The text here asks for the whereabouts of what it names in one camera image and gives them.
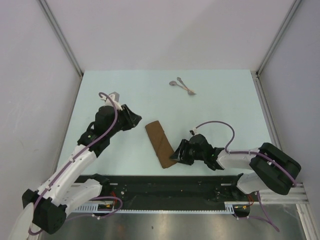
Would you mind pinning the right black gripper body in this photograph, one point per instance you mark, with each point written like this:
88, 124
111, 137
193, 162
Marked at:
191, 154

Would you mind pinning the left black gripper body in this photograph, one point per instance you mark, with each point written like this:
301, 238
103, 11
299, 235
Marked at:
123, 122

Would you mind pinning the brown cloth napkin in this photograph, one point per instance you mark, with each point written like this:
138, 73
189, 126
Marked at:
160, 144

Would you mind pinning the spoon with pink handle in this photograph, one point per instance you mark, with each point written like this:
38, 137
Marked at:
174, 83

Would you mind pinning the silver metal fork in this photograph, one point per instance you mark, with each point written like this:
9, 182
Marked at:
183, 85

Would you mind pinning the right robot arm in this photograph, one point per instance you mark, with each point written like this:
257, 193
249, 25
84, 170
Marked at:
271, 168

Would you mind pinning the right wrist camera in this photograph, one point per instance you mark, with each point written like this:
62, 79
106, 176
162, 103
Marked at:
193, 131

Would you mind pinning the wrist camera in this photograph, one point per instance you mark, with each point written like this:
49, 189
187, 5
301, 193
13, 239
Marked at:
111, 99
193, 131

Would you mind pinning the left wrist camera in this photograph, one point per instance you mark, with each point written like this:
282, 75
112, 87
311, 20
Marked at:
111, 99

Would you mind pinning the grey slotted cable duct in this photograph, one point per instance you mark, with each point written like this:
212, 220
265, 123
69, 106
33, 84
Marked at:
103, 208

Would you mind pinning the right aluminium frame post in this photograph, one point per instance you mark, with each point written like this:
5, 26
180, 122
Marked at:
279, 35

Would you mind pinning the aluminium frame post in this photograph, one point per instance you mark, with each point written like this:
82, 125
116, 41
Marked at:
56, 28
279, 35

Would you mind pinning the left aluminium frame post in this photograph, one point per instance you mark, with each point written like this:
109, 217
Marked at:
56, 28

